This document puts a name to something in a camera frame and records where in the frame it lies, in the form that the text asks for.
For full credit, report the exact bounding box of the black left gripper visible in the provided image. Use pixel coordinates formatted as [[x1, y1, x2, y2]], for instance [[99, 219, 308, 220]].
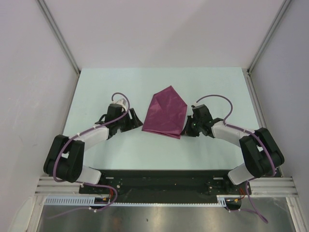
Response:
[[115, 108, 142, 132]]

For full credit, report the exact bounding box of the purple cloth napkin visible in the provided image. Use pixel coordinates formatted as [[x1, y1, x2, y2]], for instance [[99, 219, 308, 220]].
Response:
[[142, 86, 187, 139]]

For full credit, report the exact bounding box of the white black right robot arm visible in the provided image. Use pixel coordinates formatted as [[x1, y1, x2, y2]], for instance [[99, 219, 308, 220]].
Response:
[[181, 104, 285, 194]]

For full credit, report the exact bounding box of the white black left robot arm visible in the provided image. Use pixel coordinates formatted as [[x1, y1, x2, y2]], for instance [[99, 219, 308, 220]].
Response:
[[43, 103, 143, 193]]

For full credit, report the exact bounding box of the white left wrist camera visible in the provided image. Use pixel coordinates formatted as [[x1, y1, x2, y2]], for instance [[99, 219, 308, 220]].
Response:
[[112, 98, 127, 111]]

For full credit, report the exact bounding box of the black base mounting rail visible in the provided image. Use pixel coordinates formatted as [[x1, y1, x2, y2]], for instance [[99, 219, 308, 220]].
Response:
[[79, 170, 252, 200]]

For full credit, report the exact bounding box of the right aluminium side rail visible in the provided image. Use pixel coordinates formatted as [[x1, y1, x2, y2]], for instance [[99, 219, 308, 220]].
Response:
[[245, 69, 280, 171]]

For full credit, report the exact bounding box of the white slotted cable duct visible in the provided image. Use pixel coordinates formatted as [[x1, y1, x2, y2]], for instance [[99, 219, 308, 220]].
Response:
[[44, 195, 241, 207]]

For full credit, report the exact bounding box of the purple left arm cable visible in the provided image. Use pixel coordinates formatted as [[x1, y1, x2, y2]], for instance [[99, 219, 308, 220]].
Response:
[[45, 92, 131, 219]]

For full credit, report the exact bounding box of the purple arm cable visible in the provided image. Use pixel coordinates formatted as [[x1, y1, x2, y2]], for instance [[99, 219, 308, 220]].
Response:
[[193, 94, 277, 223], [45, 92, 131, 219]]

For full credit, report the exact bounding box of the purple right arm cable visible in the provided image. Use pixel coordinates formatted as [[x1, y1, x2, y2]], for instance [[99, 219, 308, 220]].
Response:
[[193, 94, 277, 223]]

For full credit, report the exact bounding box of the left aluminium frame post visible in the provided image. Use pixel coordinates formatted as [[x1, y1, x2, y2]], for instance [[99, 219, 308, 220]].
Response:
[[35, 0, 81, 76]]

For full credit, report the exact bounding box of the aluminium frame post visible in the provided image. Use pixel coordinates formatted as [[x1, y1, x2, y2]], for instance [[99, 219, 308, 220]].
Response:
[[247, 0, 294, 75], [35, 0, 81, 76]]

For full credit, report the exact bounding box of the right aluminium frame post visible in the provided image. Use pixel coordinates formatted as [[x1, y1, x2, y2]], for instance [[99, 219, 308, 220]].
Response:
[[247, 0, 294, 75]]

